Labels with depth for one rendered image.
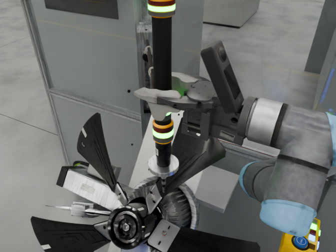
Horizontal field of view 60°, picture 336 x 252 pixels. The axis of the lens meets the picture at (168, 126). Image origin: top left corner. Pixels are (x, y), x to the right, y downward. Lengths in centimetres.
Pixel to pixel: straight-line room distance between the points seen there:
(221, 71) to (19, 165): 280
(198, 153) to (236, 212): 104
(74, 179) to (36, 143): 221
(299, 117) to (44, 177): 261
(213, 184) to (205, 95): 99
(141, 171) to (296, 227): 76
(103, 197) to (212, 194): 56
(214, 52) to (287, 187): 23
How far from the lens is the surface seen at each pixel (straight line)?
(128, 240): 87
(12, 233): 259
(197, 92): 51
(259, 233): 187
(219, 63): 47
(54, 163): 302
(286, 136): 48
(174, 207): 97
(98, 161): 95
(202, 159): 78
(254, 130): 48
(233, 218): 184
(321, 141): 48
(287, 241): 108
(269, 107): 49
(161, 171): 65
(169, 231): 89
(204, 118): 51
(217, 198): 141
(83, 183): 113
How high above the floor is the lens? 192
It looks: 36 degrees down
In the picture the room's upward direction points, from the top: straight up
